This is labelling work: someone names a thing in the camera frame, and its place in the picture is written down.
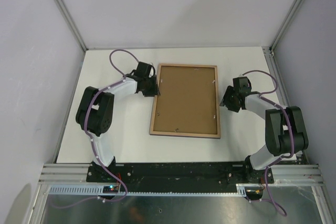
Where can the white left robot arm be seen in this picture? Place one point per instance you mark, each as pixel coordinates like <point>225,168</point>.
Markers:
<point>95,111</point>

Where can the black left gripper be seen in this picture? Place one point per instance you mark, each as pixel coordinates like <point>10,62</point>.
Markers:
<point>155,91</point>

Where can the grey slotted cable duct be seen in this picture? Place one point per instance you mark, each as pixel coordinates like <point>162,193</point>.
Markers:
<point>109,190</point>

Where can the brown cardboard backing board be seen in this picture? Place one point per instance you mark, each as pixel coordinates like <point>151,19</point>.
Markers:
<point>186,100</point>

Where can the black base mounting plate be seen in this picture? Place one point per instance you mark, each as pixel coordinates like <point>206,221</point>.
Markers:
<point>189,177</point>

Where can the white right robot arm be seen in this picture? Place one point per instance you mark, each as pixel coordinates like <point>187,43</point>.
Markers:
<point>285,130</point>

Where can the blue wooden picture frame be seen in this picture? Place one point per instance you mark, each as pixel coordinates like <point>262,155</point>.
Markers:
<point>183,135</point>

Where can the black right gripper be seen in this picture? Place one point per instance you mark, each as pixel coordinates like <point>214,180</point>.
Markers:
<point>226,100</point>

